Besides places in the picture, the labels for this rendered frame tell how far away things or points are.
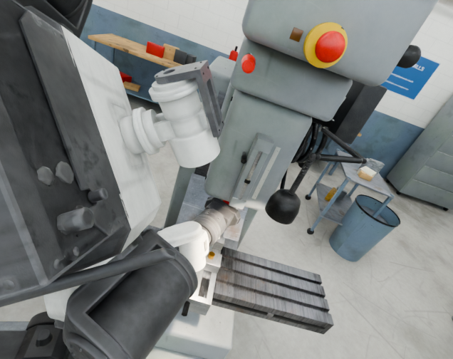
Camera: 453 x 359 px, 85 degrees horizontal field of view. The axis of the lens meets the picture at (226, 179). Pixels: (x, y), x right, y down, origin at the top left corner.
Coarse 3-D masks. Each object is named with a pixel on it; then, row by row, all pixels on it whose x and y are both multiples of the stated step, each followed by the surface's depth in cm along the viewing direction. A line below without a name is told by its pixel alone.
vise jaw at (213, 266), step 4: (216, 256) 91; (220, 256) 92; (208, 260) 89; (212, 260) 90; (216, 260) 90; (220, 260) 91; (208, 264) 88; (212, 264) 88; (216, 264) 89; (220, 264) 89; (204, 268) 89; (208, 268) 89; (212, 268) 89; (216, 268) 88; (212, 272) 90; (216, 272) 90
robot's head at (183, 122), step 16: (176, 96) 29; (192, 96) 30; (144, 112) 32; (176, 112) 30; (192, 112) 31; (144, 128) 31; (160, 128) 32; (176, 128) 32; (192, 128) 32; (208, 128) 33; (160, 144) 33; (176, 144) 33; (192, 144) 32; (208, 144) 33; (192, 160) 34; (208, 160) 34
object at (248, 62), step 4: (244, 56) 40; (248, 56) 39; (252, 56) 40; (244, 60) 37; (248, 60) 37; (252, 60) 37; (244, 64) 37; (248, 64) 37; (252, 64) 37; (244, 68) 37; (248, 68) 37; (252, 68) 37; (244, 72) 38; (248, 72) 38
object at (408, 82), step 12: (420, 60) 420; (432, 60) 419; (396, 72) 432; (408, 72) 431; (420, 72) 430; (432, 72) 428; (384, 84) 444; (396, 84) 442; (408, 84) 441; (420, 84) 440; (408, 96) 452
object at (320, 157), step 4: (316, 156) 50; (320, 156) 50; (324, 156) 51; (328, 156) 51; (332, 156) 52; (336, 156) 53; (340, 156) 54; (344, 156) 54; (324, 160) 51; (328, 160) 52; (332, 160) 52; (336, 160) 53; (340, 160) 53; (344, 160) 54; (348, 160) 55; (352, 160) 55; (356, 160) 56; (360, 160) 57
